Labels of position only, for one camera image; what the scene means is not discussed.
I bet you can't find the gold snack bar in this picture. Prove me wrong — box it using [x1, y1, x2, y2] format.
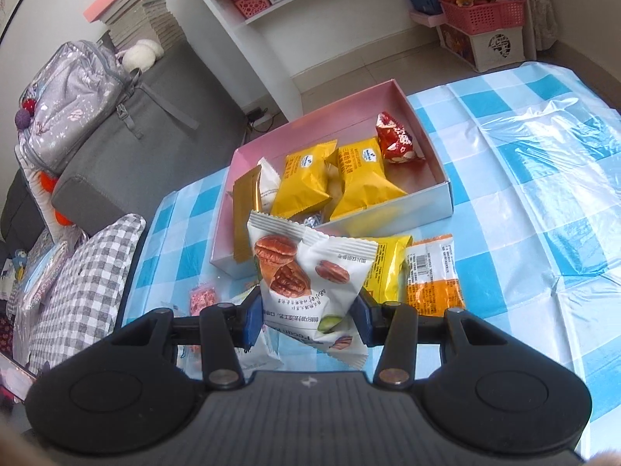
[232, 165, 264, 264]

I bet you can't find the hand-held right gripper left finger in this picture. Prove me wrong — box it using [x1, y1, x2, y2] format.
[109, 287, 265, 391]

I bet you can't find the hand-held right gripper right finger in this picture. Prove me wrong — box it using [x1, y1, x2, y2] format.
[356, 286, 505, 391]

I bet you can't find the small white snack packet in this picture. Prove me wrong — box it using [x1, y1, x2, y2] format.
[256, 156, 283, 210]

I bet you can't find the grey sofa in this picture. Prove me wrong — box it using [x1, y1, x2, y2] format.
[0, 34, 246, 258]

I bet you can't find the large pink basket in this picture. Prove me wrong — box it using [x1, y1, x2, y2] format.
[439, 0, 527, 36]

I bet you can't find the red snack packet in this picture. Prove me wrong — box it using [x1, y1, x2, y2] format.
[376, 111, 426, 163]

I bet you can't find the pink tray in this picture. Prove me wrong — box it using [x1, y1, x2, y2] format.
[409, 7, 449, 27]

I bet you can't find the orange snack packet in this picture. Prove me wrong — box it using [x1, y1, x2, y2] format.
[404, 233, 467, 312]

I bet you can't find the pink cardboard box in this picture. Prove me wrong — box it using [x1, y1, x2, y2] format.
[210, 79, 454, 280]

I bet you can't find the grey printed backpack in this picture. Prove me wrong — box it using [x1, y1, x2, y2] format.
[14, 41, 199, 176]

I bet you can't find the white pecan packet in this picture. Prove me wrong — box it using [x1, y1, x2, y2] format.
[247, 211, 379, 374]

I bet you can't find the yellow snack packet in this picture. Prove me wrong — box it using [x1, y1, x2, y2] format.
[329, 138, 408, 223]
[360, 235, 414, 308]
[269, 140, 339, 219]

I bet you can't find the pink snack packet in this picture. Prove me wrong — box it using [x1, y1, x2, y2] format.
[189, 285, 217, 315]

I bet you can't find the white lace curtain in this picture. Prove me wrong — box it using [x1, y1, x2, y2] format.
[526, 0, 564, 52]

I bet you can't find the blue checked tablecloth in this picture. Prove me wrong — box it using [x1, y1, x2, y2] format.
[119, 61, 621, 466]

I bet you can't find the white storage box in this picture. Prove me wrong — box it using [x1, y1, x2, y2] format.
[437, 24, 525, 73]

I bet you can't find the orange plush toy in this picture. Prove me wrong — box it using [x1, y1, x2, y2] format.
[39, 170, 73, 224]

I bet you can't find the small pink basket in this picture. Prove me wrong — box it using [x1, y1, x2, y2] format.
[235, 0, 270, 20]

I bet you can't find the black picture frame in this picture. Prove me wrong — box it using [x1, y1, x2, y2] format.
[0, 0, 30, 44]

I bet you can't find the white plush toy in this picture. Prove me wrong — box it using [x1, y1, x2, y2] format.
[116, 39, 163, 71]

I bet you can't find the stack of books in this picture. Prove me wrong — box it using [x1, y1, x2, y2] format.
[99, 0, 182, 52]

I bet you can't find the grey checked pillow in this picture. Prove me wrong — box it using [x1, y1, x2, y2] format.
[14, 214, 146, 374]

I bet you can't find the white bookshelf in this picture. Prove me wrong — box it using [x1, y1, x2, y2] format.
[170, 0, 537, 122]

